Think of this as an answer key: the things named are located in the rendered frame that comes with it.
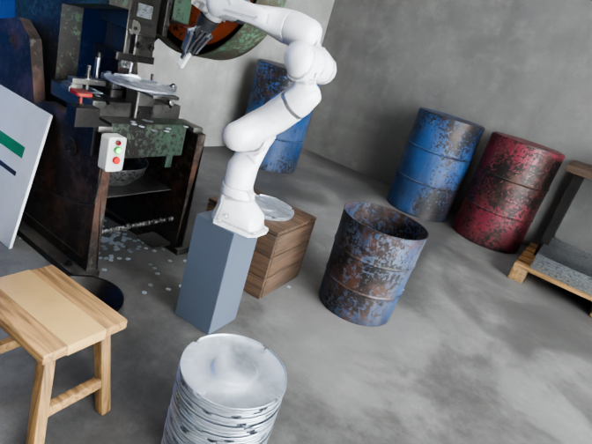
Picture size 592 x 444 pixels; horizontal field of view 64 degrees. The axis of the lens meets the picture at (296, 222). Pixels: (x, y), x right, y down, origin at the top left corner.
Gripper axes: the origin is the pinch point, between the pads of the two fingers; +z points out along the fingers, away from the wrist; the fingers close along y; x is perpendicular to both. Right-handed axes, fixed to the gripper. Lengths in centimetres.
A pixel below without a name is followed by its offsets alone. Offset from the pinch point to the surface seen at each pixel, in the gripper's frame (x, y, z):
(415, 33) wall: 55, 328, -33
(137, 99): 2.5, -7.8, 24.5
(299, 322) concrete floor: -108, 24, 50
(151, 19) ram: 24.6, 0.5, 1.3
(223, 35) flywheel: 12.7, 29.4, -6.5
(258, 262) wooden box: -75, 22, 47
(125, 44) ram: 19.7, -9.9, 11.7
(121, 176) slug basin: -11, -8, 57
